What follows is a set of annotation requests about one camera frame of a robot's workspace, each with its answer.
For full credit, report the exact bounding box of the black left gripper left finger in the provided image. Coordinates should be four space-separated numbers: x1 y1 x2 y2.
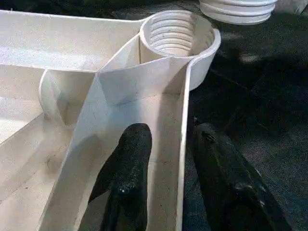
89 123 153 231

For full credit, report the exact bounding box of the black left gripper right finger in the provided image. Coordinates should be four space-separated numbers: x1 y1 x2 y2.
192 123 292 231

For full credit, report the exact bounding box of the white plastic table top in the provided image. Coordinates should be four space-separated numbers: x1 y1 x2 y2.
0 9 222 231

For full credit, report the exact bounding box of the white plastic table leg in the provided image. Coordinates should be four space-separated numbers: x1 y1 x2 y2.
198 0 278 26

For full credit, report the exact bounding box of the black work mat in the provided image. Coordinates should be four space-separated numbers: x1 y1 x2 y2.
0 0 308 231

